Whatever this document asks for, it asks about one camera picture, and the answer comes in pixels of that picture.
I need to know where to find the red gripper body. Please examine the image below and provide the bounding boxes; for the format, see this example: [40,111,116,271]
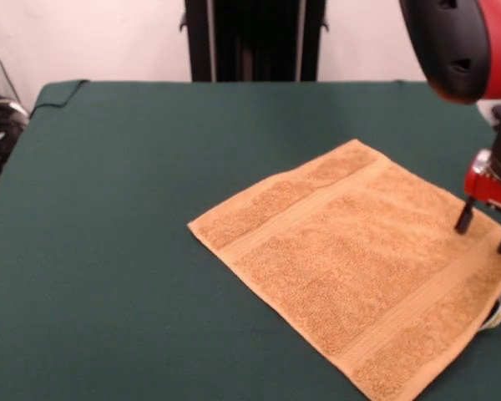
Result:
[463,149,501,216]

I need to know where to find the black cable bundle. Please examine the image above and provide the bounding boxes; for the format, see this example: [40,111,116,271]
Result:
[0,35,30,206]

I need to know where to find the orange terry towel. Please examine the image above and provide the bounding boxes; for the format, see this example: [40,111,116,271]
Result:
[187,139,501,401]

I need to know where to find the dark green table cloth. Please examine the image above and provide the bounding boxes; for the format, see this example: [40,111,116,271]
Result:
[0,79,501,401]

